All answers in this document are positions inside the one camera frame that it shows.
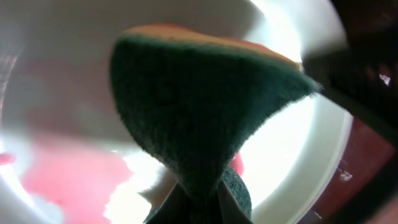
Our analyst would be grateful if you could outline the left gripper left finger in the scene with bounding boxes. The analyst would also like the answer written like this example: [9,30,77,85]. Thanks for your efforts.
[145,183,191,224]

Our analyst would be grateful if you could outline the black round tray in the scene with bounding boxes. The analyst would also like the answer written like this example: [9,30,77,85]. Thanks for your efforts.
[302,0,397,223]

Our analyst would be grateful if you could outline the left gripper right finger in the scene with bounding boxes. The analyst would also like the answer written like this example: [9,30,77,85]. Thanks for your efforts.
[217,182,252,224]

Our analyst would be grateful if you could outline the green yellow sponge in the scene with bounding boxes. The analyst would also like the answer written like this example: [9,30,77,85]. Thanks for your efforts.
[109,24,320,224]

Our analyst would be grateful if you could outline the light blue plate front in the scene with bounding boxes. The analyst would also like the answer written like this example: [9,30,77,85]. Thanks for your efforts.
[1,0,353,223]

